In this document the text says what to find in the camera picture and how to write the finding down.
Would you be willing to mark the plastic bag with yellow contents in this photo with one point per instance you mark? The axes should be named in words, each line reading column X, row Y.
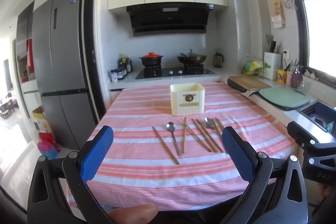
column 253, row 66

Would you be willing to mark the window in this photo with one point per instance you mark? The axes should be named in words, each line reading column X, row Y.
column 315, row 16

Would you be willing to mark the kitchen sink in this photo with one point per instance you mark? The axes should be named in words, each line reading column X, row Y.
column 320, row 113

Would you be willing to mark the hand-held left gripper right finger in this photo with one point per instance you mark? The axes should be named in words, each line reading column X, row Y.
column 237, row 153

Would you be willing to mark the black range hood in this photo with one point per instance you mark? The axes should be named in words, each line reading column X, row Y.
column 168, row 20

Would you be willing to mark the grey refrigerator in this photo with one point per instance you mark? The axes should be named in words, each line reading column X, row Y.
column 63, row 61

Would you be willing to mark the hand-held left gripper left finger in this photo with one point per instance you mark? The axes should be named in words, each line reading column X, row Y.
column 97, row 153

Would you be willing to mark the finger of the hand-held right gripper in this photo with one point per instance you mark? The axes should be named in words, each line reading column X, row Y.
column 299, row 132

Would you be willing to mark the yellow cup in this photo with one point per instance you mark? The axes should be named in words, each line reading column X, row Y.
column 281, row 75

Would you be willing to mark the dark tall cabinet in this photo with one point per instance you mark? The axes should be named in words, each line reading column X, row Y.
column 23, row 56

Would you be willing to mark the pink striped tablecloth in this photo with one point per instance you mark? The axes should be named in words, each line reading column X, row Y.
column 147, row 176

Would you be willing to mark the black pot with orange lid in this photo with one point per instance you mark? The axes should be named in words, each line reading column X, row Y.
column 151, row 59

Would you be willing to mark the wooden cutting board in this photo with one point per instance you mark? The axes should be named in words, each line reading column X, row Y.
column 252, row 82

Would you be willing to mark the dark water jug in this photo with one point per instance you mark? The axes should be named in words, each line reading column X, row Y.
column 218, row 60

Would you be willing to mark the person's left hand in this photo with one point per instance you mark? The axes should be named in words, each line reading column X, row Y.
column 134, row 213

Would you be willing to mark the green cutting board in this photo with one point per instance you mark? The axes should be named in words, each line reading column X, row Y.
column 284, row 98

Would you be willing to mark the cardboard box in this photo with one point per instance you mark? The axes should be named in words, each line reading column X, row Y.
column 40, row 119

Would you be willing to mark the pink cup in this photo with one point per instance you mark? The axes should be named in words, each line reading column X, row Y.
column 289, row 77

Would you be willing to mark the white wall socket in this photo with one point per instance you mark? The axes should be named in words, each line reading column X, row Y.
column 286, row 52

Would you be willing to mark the white knife block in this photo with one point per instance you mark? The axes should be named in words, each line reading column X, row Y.
column 271, row 66

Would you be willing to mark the wok with glass lid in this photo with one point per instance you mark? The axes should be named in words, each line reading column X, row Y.
column 191, row 58

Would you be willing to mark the metal spoon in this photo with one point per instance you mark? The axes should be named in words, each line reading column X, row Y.
column 209, row 122
column 174, row 140

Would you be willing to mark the black gas cooktop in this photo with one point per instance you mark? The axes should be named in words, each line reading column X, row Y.
column 173, row 73

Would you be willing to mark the purple soap dispenser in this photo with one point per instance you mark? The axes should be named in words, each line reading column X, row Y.
column 297, row 79

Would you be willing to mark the cream utensil holder box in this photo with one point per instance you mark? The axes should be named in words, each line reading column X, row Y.
column 187, row 98

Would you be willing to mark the group of sauce bottles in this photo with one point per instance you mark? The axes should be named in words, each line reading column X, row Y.
column 125, row 62

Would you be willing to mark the hanging patterned towel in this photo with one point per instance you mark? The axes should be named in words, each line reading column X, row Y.
column 277, row 10

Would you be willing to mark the row of spice jars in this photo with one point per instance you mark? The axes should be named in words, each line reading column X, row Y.
column 118, row 74

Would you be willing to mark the dark door frame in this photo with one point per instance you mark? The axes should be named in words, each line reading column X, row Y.
column 94, row 29

